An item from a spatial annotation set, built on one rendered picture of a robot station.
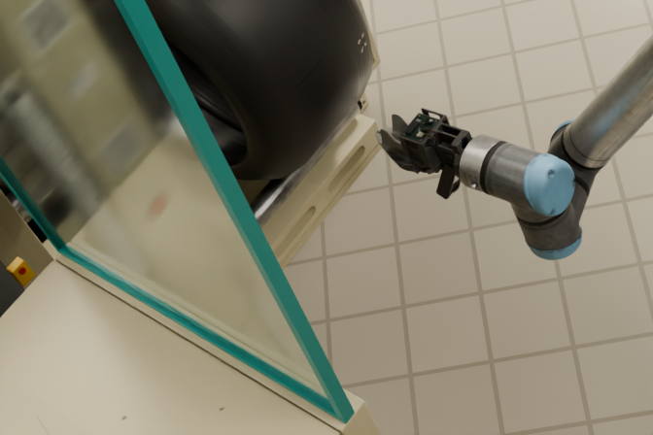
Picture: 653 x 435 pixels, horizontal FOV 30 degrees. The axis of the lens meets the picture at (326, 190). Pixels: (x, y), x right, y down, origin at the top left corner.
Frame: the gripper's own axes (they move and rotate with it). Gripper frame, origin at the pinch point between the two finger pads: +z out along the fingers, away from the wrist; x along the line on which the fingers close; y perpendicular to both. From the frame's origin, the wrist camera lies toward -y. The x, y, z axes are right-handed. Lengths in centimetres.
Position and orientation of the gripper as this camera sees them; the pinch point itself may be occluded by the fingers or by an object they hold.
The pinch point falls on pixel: (384, 137)
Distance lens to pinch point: 211.4
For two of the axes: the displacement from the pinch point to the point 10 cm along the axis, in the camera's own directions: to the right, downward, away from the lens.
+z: -7.3, -2.8, 6.2
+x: -5.9, 7.2, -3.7
